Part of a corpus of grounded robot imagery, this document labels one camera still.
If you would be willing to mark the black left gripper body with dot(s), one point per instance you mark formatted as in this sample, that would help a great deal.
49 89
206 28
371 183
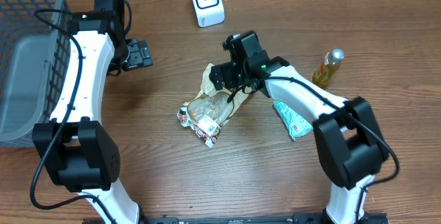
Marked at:
138 56

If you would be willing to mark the grey plastic mesh basket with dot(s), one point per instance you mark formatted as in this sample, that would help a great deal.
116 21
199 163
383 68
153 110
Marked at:
34 60

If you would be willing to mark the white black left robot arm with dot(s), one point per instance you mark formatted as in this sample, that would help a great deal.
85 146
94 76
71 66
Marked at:
74 147

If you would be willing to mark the white barcode scanner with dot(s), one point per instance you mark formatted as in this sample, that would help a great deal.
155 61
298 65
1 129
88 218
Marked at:
209 12

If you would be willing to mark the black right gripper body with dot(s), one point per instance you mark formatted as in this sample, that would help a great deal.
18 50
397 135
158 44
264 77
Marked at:
218 76

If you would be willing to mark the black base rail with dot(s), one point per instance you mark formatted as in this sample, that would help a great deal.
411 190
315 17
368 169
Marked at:
241 220

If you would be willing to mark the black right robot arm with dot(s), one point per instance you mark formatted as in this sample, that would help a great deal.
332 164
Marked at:
349 142

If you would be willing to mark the yellow liquid bottle silver cap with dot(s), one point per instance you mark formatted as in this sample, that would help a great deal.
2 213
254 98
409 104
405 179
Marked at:
328 67

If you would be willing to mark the teal packet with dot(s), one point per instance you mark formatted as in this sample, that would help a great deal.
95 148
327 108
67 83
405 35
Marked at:
296 125

